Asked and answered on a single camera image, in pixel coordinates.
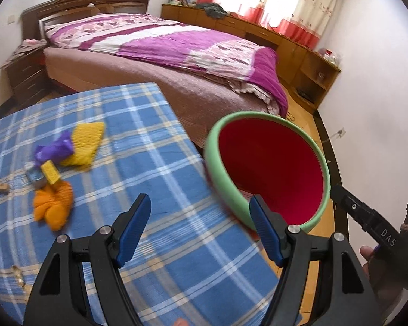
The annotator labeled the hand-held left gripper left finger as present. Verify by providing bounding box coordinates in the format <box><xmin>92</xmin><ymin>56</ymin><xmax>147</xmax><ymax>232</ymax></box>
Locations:
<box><xmin>23</xmin><ymin>193</ymin><xmax>152</xmax><ymax>326</ymax></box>

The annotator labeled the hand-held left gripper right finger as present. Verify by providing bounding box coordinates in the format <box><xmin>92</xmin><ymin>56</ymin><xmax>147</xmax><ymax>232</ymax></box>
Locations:
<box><xmin>249</xmin><ymin>195</ymin><xmax>383</xmax><ymax>326</ymax></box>

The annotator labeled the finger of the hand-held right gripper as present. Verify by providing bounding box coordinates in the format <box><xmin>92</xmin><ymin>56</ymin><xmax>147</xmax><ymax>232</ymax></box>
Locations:
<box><xmin>330</xmin><ymin>184</ymin><xmax>378</xmax><ymax>226</ymax></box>

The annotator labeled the green and red basin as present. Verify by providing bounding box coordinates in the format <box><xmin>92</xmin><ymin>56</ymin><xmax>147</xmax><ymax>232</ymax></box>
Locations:
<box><xmin>204</xmin><ymin>111</ymin><xmax>331</xmax><ymax>232</ymax></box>

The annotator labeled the orange foam net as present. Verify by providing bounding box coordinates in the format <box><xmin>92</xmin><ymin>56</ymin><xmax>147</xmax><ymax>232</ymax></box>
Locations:
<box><xmin>32</xmin><ymin>181</ymin><xmax>75</xmax><ymax>232</ymax></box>

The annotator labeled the yellow foam net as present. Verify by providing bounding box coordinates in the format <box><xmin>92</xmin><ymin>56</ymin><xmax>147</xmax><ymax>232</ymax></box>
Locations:
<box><xmin>59</xmin><ymin>121</ymin><xmax>106</xmax><ymax>168</ymax></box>

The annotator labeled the green and yellow packet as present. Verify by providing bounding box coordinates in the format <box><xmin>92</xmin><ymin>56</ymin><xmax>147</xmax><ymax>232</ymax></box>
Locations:
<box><xmin>24</xmin><ymin>159</ymin><xmax>62</xmax><ymax>189</ymax></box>

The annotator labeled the purple wrapper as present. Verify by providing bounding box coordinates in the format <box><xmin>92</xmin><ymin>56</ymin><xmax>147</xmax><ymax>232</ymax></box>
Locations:
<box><xmin>34</xmin><ymin>131</ymin><xmax>75</xmax><ymax>164</ymax></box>

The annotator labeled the peanut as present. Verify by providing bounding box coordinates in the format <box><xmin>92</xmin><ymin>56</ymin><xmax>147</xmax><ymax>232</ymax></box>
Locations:
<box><xmin>12</xmin><ymin>264</ymin><xmax>26</xmax><ymax>286</ymax></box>

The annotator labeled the person's right hand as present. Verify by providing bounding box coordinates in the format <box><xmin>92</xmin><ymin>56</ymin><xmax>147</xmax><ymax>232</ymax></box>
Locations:
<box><xmin>360</xmin><ymin>246</ymin><xmax>408</xmax><ymax>313</ymax></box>

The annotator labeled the black curved bar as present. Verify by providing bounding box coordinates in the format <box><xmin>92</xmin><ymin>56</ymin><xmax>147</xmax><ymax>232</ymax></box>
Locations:
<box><xmin>312</xmin><ymin>110</ymin><xmax>349</xmax><ymax>235</ymax></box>

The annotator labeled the blue plaid blanket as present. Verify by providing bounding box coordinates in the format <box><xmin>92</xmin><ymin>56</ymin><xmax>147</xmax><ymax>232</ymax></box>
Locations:
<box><xmin>0</xmin><ymin>81</ymin><xmax>303</xmax><ymax>326</ymax></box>

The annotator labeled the mauve bed sheet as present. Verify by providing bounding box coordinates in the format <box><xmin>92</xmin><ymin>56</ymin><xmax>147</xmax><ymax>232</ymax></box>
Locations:
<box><xmin>44</xmin><ymin>46</ymin><xmax>286</xmax><ymax>150</ymax></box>

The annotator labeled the white plastic jar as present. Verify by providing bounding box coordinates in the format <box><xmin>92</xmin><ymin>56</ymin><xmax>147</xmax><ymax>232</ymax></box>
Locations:
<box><xmin>318</xmin><ymin>48</ymin><xmax>341</xmax><ymax>65</ymax></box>

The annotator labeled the orange wooden window cabinet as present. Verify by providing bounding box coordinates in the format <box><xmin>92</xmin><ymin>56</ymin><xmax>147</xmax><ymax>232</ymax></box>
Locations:
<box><xmin>161</xmin><ymin>3</ymin><xmax>342</xmax><ymax>112</ymax></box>

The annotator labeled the purple floral quilt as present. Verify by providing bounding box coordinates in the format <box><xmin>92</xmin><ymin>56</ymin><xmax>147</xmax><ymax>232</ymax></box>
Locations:
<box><xmin>39</xmin><ymin>13</ymin><xmax>289</xmax><ymax>118</ymax></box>

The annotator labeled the brown wooden nightstand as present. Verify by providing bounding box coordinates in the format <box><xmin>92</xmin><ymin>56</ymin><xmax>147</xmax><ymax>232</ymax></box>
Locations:
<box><xmin>0</xmin><ymin>46</ymin><xmax>50</xmax><ymax>101</ymax></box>

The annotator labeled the pink floral cloth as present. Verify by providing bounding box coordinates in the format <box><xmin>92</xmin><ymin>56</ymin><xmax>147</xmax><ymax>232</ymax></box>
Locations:
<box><xmin>12</xmin><ymin>39</ymin><xmax>48</xmax><ymax>58</ymax></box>

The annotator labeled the white and red curtain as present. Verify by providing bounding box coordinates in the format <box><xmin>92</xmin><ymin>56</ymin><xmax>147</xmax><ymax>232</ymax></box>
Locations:
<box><xmin>196</xmin><ymin>0</ymin><xmax>341</xmax><ymax>50</ymax></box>

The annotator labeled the grey clothes pile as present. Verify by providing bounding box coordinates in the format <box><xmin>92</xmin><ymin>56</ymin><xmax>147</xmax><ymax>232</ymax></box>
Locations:
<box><xmin>199</xmin><ymin>3</ymin><xmax>230</xmax><ymax>19</ymax></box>

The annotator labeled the brown wooden bed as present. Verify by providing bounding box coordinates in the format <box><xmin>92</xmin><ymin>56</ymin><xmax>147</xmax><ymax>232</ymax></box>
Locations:
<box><xmin>20</xmin><ymin>0</ymin><xmax>289</xmax><ymax>150</ymax></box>

